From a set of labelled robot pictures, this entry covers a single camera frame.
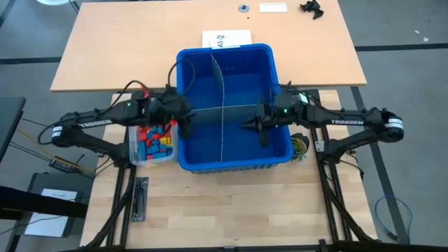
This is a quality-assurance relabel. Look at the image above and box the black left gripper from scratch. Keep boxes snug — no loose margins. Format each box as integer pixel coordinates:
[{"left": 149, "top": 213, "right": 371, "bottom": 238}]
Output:
[{"left": 150, "top": 101, "right": 195, "bottom": 140}]

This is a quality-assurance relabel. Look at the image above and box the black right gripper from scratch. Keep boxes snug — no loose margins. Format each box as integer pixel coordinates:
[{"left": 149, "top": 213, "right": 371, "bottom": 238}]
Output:
[{"left": 241, "top": 96, "right": 283, "bottom": 148}]

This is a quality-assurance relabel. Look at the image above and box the short grey slotted divider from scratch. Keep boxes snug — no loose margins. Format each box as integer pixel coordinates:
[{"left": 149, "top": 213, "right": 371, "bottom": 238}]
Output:
[{"left": 190, "top": 103, "right": 263, "bottom": 127}]

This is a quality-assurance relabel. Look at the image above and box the large blue plastic bin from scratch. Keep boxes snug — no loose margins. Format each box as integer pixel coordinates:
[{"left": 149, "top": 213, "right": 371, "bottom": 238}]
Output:
[{"left": 176, "top": 43, "right": 295, "bottom": 175}]

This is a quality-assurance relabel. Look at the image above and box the potted succulent plant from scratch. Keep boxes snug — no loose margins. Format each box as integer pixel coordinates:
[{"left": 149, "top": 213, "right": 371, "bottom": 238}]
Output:
[{"left": 289, "top": 132, "right": 311, "bottom": 162}]

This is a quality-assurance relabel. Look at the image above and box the long grey slotted divider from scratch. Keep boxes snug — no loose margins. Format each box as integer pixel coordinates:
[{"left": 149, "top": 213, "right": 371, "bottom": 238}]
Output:
[{"left": 209, "top": 53, "right": 227, "bottom": 164}]

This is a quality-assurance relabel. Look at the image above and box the clear plastic block container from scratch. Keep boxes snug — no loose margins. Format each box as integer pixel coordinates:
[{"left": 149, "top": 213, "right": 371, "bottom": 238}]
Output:
[{"left": 127, "top": 124, "right": 179, "bottom": 167}]

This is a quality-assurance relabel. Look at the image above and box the white printed paper sheet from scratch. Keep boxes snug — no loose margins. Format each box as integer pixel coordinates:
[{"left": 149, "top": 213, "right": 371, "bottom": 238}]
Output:
[{"left": 202, "top": 29, "right": 253, "bottom": 49}]

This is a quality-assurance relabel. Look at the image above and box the black hex key holder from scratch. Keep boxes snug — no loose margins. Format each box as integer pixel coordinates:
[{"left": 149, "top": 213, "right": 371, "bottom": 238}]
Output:
[{"left": 132, "top": 176, "right": 150, "bottom": 223}]

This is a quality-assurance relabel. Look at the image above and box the white rectangular pad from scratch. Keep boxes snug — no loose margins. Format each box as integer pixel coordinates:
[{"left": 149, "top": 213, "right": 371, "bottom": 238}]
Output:
[{"left": 258, "top": 2, "right": 288, "bottom": 14}]

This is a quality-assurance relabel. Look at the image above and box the black plastic gripper part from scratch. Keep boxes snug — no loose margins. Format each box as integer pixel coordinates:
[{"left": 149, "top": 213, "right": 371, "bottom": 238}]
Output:
[{"left": 300, "top": 0, "right": 325, "bottom": 20}]

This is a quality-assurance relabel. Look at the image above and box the black circuit board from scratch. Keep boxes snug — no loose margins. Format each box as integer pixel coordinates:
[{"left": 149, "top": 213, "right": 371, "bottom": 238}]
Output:
[{"left": 48, "top": 153, "right": 87, "bottom": 175}]

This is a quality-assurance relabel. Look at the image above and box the black flat case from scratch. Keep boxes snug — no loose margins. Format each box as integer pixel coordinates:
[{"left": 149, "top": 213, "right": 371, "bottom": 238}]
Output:
[{"left": 13, "top": 171, "right": 88, "bottom": 239}]

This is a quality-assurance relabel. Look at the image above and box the plain white paper sheet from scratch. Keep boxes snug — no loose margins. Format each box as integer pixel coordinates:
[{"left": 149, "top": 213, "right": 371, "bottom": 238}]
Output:
[{"left": 23, "top": 188, "right": 78, "bottom": 238}]

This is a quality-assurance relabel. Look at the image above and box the black beam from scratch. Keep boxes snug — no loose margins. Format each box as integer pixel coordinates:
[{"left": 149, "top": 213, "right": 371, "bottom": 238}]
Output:
[{"left": 0, "top": 184, "right": 89, "bottom": 220}]

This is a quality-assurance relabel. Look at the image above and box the black side table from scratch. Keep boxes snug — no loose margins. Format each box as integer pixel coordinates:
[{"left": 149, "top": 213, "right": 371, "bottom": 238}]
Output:
[{"left": 0, "top": 96, "right": 27, "bottom": 164}]

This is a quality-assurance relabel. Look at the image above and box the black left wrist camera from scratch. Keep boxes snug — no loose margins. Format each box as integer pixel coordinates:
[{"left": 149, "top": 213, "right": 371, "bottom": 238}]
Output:
[{"left": 160, "top": 89, "right": 185, "bottom": 103}]

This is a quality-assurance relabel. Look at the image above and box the black left camera cable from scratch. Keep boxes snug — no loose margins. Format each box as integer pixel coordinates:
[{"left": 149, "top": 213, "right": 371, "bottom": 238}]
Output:
[{"left": 167, "top": 58, "right": 197, "bottom": 97}]

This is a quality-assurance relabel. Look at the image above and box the blue coiled cable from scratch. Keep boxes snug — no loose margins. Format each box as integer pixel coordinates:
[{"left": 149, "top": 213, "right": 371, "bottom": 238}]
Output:
[{"left": 374, "top": 195, "right": 414, "bottom": 243}]

